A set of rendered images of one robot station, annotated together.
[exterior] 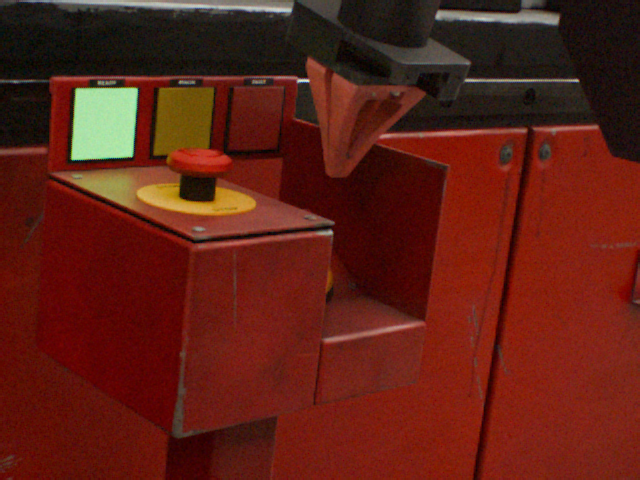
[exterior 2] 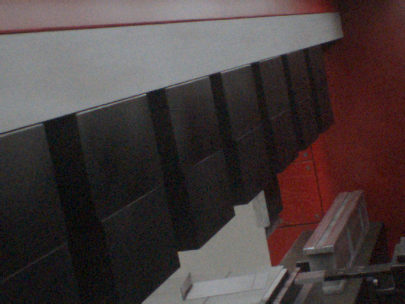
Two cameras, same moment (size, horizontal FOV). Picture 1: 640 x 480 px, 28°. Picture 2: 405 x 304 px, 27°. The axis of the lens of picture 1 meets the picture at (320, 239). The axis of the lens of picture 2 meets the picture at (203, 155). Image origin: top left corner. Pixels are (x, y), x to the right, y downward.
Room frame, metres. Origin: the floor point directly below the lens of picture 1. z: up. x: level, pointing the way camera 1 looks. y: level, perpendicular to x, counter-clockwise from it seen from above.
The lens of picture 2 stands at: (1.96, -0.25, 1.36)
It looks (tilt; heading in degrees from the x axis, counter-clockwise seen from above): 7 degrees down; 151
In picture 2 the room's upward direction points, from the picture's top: 11 degrees counter-clockwise
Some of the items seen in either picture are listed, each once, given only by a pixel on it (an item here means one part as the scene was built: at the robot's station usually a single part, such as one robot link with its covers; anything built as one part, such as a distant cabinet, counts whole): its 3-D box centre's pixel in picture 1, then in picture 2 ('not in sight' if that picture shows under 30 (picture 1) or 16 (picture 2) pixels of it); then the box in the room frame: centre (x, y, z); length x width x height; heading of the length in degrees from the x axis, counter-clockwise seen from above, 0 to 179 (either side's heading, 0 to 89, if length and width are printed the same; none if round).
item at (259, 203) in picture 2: not in sight; (267, 201); (0.90, 0.43, 1.13); 0.10 x 0.02 x 0.10; 132
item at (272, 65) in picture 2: not in sight; (254, 116); (0.89, 0.45, 1.26); 0.15 x 0.09 x 0.17; 132
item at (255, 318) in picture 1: (242, 236); not in sight; (0.78, 0.05, 0.75); 0.20 x 0.16 x 0.18; 133
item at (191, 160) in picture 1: (198, 180); not in sight; (0.74, 0.08, 0.79); 0.04 x 0.04 x 0.04
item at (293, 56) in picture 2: not in sight; (280, 101); (0.75, 0.60, 1.26); 0.15 x 0.09 x 0.17; 132
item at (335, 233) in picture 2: not in sight; (340, 236); (0.53, 0.84, 0.92); 0.50 x 0.06 x 0.10; 132
